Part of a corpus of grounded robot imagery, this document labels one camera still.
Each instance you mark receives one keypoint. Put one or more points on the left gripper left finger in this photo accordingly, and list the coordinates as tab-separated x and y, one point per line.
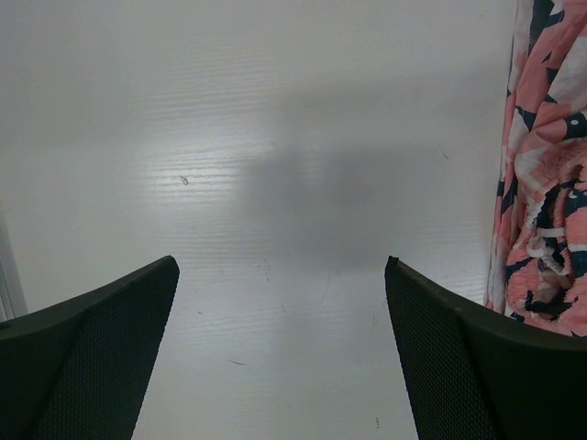
80	369

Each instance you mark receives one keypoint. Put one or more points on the aluminium table edge rail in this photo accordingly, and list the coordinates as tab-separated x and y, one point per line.
13	303

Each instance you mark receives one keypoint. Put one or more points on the pink shark print shorts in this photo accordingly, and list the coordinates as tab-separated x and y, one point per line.
537	270

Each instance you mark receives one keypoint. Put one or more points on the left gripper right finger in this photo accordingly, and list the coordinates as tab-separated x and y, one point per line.
471	373

